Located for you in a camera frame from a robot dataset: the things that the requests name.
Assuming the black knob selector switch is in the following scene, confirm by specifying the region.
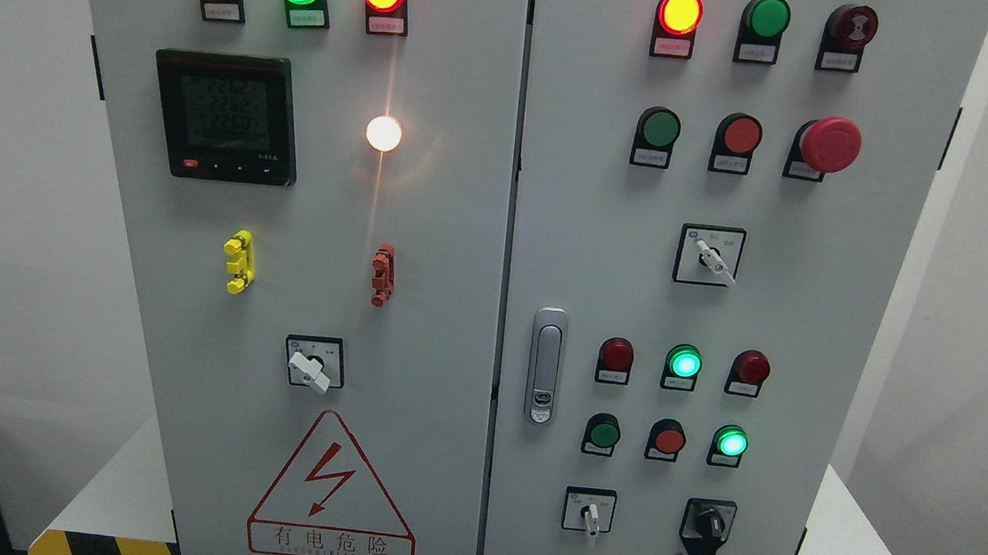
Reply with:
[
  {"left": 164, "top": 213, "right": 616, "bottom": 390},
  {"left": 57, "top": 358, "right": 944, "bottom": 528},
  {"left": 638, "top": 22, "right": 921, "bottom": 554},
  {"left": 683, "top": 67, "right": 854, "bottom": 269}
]
[{"left": 677, "top": 496, "right": 737, "bottom": 555}]

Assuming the red terminal connector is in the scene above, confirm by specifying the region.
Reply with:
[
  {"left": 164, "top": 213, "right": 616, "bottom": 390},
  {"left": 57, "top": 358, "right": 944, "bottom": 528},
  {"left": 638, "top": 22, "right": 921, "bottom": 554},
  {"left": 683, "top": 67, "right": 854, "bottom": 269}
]
[{"left": 370, "top": 243, "right": 396, "bottom": 307}]

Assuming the dark red indicator light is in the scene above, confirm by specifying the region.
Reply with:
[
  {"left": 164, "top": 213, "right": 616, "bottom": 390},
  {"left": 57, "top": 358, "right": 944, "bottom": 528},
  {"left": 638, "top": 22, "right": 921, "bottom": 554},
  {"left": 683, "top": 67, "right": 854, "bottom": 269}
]
[{"left": 594, "top": 337, "right": 635, "bottom": 386}]

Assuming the white lit indicator lamp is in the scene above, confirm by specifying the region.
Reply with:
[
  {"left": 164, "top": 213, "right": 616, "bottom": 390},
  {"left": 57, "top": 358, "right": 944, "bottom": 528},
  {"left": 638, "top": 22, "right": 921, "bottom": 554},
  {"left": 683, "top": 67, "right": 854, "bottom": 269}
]
[{"left": 365, "top": 116, "right": 404, "bottom": 153}]

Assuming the green push button lower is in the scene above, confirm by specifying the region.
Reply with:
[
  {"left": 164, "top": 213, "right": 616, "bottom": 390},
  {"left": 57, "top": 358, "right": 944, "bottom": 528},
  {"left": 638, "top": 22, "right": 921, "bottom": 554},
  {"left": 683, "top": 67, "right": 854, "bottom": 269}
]
[{"left": 580, "top": 412, "right": 621, "bottom": 458}]

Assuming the green push button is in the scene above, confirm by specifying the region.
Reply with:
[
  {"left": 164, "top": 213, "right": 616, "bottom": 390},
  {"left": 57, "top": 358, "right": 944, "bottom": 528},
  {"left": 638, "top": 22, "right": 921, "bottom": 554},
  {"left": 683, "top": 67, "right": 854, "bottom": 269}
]
[
  {"left": 629, "top": 105, "right": 682, "bottom": 169},
  {"left": 580, "top": 412, "right": 621, "bottom": 458}
]

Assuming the green lit indicator middle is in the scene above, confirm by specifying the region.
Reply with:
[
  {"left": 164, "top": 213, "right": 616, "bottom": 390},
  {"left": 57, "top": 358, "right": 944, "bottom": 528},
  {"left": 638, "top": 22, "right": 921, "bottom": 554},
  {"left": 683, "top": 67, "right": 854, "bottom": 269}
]
[{"left": 660, "top": 343, "right": 703, "bottom": 391}]

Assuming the green push button upper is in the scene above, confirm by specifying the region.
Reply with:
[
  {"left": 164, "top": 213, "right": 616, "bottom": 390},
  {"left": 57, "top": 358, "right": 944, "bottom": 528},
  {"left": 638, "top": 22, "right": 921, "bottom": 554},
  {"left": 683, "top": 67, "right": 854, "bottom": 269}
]
[{"left": 629, "top": 105, "right": 682, "bottom": 169}]

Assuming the grey left cabinet door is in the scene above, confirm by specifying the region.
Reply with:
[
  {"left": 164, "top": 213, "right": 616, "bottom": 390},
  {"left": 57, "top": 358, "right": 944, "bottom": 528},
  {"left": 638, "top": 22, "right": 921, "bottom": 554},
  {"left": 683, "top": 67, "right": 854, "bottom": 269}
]
[{"left": 90, "top": 0, "right": 529, "bottom": 555}]

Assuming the grey cabinet door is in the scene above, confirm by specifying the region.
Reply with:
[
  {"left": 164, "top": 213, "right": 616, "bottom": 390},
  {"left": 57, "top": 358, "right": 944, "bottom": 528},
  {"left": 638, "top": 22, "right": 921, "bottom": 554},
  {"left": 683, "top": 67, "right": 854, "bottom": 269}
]
[
  {"left": 90, "top": 0, "right": 529, "bottom": 555},
  {"left": 483, "top": 0, "right": 988, "bottom": 555}
]

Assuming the red push button lower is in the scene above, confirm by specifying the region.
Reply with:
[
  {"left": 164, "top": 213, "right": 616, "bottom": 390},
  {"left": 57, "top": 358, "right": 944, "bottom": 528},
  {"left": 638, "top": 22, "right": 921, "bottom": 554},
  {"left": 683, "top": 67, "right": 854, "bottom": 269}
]
[{"left": 645, "top": 419, "right": 686, "bottom": 463}]

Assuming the red push button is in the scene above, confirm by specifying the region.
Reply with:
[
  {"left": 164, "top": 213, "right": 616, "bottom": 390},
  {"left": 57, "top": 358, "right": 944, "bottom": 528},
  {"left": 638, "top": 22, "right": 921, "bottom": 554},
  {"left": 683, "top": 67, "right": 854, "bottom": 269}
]
[
  {"left": 645, "top": 419, "right": 686, "bottom": 463},
  {"left": 707, "top": 112, "right": 763, "bottom": 175}
]

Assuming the grey right cabinet door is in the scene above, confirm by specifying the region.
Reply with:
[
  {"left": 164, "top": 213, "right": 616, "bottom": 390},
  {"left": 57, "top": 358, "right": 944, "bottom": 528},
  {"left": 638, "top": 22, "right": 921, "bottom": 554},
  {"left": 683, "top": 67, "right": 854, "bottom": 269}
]
[{"left": 483, "top": 0, "right": 988, "bottom": 555}]

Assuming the yellow terminal connector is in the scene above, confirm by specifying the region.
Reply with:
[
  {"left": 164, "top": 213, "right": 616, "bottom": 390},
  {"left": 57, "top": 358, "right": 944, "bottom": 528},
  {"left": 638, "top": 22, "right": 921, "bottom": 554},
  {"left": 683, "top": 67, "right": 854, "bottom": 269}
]
[{"left": 223, "top": 230, "right": 256, "bottom": 295}]

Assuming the red indicator light right lower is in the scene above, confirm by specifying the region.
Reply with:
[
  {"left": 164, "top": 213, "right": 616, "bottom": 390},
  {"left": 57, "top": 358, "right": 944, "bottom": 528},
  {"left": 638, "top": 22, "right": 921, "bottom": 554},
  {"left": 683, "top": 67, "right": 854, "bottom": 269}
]
[{"left": 723, "top": 349, "right": 770, "bottom": 398}]

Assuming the red electric hazard warning sticker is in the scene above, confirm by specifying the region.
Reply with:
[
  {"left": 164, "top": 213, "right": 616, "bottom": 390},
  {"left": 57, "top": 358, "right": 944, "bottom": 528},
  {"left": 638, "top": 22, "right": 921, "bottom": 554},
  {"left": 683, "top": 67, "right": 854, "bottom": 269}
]
[{"left": 247, "top": 410, "right": 416, "bottom": 555}]

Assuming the red push button upper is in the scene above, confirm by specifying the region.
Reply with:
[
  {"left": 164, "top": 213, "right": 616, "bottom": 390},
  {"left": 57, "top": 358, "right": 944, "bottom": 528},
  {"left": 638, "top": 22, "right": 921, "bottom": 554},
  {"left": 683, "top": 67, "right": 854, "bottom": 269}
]
[{"left": 707, "top": 112, "right": 763, "bottom": 175}]

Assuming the green illuminated button lower right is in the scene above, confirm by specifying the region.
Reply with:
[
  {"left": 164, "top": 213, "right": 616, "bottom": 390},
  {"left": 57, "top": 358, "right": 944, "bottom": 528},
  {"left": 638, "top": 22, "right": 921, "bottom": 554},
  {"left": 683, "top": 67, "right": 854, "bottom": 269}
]
[{"left": 706, "top": 424, "right": 749, "bottom": 469}]

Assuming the red lit indicator light left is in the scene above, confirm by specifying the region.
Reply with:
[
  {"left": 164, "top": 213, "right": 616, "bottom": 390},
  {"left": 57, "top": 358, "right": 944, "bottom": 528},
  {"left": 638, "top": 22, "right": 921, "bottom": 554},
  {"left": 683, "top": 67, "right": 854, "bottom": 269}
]
[{"left": 363, "top": 0, "right": 409, "bottom": 37}]

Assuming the red lit indicator light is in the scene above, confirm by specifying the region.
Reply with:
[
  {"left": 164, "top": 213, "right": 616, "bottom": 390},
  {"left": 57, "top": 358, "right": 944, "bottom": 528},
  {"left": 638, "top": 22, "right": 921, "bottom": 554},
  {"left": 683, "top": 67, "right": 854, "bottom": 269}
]
[
  {"left": 649, "top": 0, "right": 705, "bottom": 59},
  {"left": 363, "top": 0, "right": 409, "bottom": 37}
]

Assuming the black digital power meter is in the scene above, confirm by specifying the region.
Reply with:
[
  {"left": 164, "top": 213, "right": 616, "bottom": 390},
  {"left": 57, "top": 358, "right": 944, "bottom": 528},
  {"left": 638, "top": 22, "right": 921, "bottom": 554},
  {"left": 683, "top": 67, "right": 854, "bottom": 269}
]
[{"left": 154, "top": 48, "right": 298, "bottom": 186}]

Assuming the red lit indicator light right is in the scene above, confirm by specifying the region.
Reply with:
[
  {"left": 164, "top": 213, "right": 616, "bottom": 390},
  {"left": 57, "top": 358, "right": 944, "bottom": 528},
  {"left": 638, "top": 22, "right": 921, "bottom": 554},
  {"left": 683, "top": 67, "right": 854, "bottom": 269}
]
[{"left": 649, "top": 0, "right": 705, "bottom": 59}]

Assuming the red emergency stop mushroom button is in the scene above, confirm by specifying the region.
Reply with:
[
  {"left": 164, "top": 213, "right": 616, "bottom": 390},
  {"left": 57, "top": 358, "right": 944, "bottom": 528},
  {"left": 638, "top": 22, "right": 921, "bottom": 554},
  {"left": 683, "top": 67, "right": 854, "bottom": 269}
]
[{"left": 782, "top": 116, "right": 863, "bottom": 183}]

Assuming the green unlit indicator top right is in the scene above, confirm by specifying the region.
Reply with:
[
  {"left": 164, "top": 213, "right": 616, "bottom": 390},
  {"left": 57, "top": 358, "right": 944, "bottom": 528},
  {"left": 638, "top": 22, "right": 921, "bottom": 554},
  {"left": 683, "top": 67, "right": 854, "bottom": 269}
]
[{"left": 731, "top": 0, "right": 792, "bottom": 65}]

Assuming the dark red buzzer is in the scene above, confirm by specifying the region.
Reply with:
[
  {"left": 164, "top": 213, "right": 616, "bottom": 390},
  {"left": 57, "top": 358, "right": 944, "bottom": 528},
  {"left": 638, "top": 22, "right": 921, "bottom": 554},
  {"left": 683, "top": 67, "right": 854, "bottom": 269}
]
[{"left": 814, "top": 4, "right": 878, "bottom": 73}]

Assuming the white platform with hazard stripes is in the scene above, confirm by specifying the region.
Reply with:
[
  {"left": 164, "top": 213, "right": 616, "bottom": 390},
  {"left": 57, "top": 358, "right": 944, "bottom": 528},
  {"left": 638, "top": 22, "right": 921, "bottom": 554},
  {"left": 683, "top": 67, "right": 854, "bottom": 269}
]
[{"left": 26, "top": 418, "right": 891, "bottom": 555}]

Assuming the silver door lock handle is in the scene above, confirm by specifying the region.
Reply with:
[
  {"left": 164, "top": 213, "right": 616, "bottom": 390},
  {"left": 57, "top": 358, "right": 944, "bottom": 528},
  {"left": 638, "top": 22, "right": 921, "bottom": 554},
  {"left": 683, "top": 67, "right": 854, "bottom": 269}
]
[{"left": 524, "top": 307, "right": 568, "bottom": 425}]

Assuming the white knob selector switch left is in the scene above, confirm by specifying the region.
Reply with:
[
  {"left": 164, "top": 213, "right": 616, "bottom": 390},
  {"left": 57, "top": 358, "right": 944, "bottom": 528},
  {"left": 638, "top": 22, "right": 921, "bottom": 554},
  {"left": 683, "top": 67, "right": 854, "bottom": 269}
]
[{"left": 285, "top": 334, "right": 346, "bottom": 396}]

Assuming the white lever selector switch upper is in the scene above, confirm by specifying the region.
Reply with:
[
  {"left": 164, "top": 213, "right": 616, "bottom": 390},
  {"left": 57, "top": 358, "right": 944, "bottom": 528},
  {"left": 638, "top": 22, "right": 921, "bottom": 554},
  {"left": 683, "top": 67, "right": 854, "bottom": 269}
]
[{"left": 671, "top": 224, "right": 747, "bottom": 287}]

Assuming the white lever selector switch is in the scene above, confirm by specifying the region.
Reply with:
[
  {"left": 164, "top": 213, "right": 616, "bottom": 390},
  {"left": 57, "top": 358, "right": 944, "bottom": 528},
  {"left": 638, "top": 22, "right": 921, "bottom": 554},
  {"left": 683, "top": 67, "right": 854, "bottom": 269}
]
[
  {"left": 671, "top": 224, "right": 747, "bottom": 287},
  {"left": 560, "top": 486, "right": 617, "bottom": 548}
]

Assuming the white lever selector switch lower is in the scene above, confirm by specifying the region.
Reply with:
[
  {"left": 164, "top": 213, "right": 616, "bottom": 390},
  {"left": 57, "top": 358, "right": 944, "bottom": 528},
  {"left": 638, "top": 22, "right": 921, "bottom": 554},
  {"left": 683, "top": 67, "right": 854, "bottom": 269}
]
[{"left": 560, "top": 486, "right": 617, "bottom": 548}]

